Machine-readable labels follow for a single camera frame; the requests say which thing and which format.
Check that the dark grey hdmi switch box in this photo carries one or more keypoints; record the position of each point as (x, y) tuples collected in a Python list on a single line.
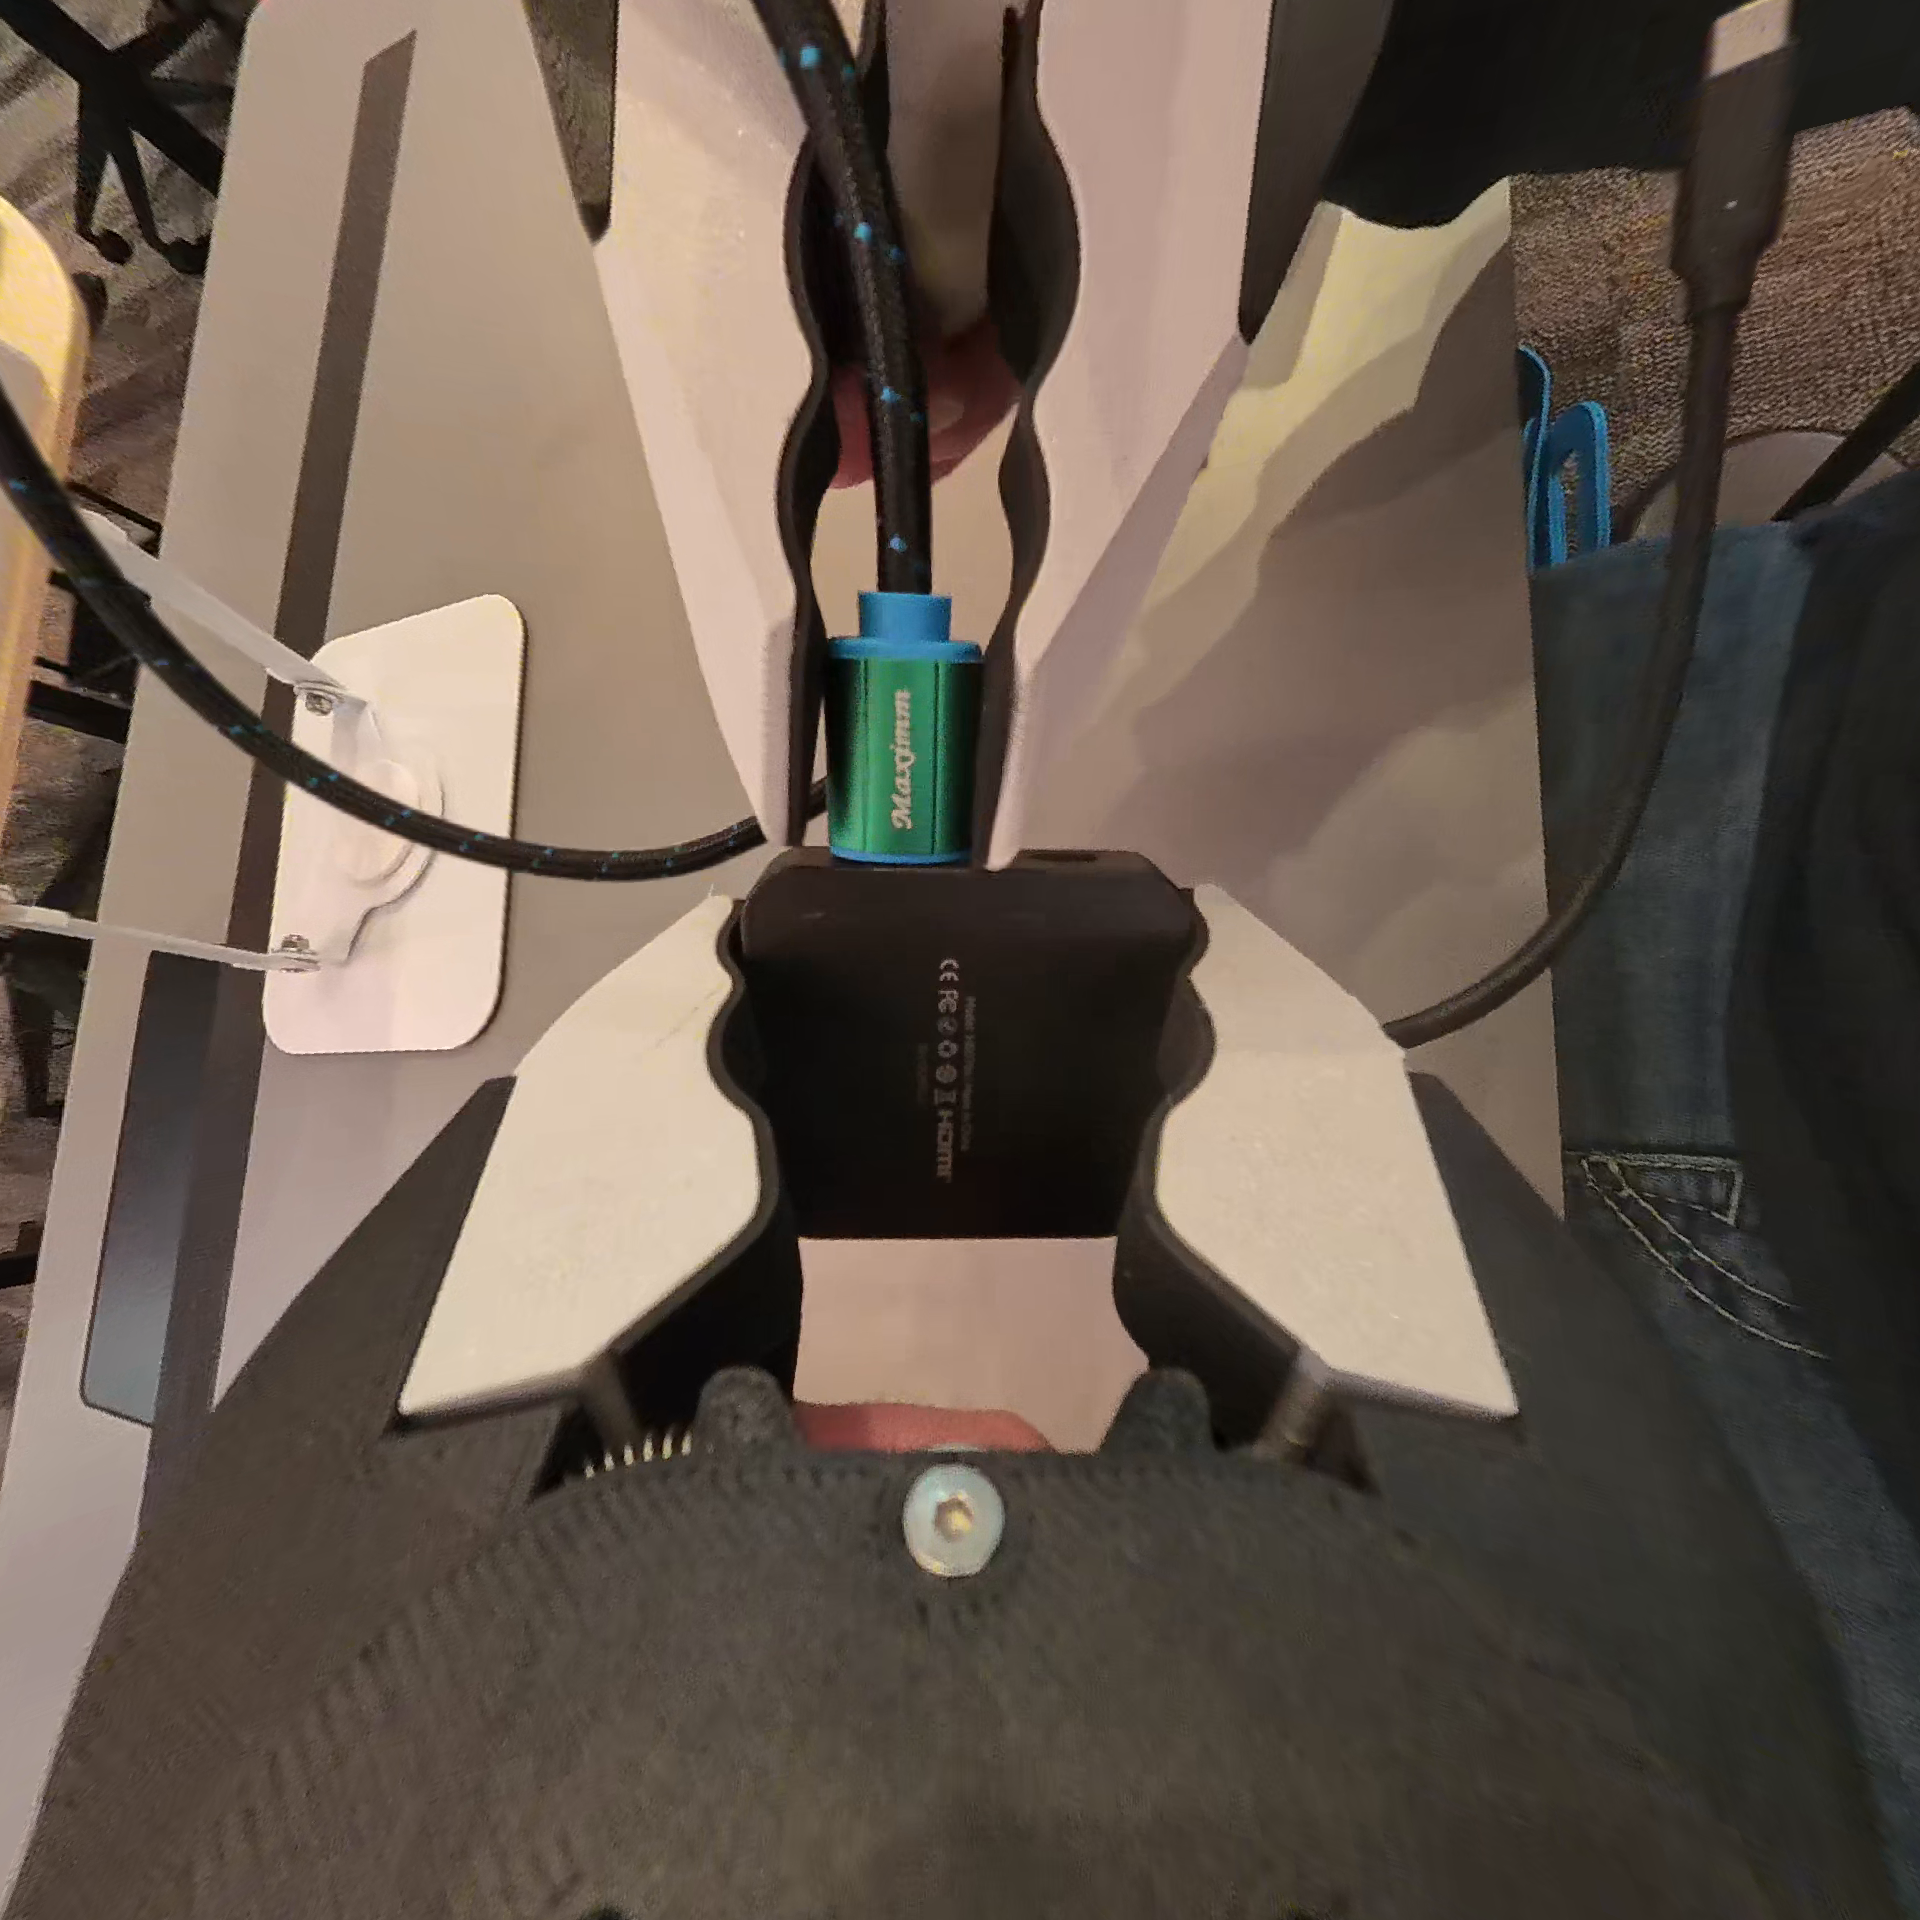
[(962, 1080)]

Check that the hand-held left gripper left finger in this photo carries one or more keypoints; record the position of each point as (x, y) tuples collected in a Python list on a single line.
[(600, 1185)]

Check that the person's blue jeans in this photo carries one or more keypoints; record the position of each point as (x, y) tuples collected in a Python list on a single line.
[(1725, 901)]

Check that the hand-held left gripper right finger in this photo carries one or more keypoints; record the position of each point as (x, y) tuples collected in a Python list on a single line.
[(1320, 1200)]

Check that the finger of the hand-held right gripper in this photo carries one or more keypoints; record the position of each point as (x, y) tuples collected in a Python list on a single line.
[(1156, 224), (692, 300)]

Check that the person's right hand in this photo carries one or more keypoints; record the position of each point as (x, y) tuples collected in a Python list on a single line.
[(962, 406)]

